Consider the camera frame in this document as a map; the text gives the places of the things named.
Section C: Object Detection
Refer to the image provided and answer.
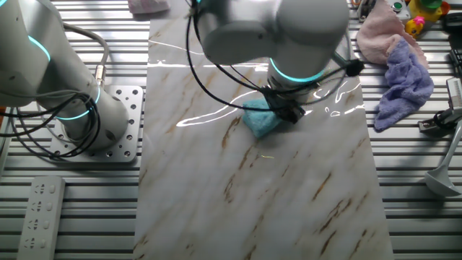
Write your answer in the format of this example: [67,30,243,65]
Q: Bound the folded pink white towel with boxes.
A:
[127,0,170,14]

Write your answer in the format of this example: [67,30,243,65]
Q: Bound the grey exterior camera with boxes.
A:
[445,77,462,111]

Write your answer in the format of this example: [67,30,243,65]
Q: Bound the black base cable bundle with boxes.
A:
[0,90,102,160]

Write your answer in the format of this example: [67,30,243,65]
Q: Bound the white power strip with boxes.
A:
[16,175,66,260]

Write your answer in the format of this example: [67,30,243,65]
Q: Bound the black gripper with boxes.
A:
[263,86,307,125]

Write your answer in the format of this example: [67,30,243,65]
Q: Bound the yellow toy with green cap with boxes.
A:
[407,0,451,22]

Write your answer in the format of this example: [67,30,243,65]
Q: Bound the purple terry cloth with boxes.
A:
[373,38,435,133]

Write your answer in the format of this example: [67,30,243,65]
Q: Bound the marble pattern table mat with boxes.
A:
[132,0,394,260]

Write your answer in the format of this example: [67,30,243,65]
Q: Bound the light blue terry cloth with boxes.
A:
[241,97,284,139]

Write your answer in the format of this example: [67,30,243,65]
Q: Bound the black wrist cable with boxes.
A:
[185,0,353,113]

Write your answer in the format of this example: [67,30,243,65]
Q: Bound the thick grey robot cable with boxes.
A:
[63,22,110,90]

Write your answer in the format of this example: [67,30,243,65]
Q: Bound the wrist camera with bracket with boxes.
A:
[331,50,365,78]

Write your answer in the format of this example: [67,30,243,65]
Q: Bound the small yellow rubber duck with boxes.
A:
[404,14,426,39]

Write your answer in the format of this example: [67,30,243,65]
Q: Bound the pale pink cloth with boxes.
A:
[356,0,430,69]

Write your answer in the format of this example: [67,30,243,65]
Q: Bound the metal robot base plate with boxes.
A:
[49,84,144,163]

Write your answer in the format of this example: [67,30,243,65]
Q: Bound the metal bracket with black clamp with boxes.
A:
[417,107,462,135]

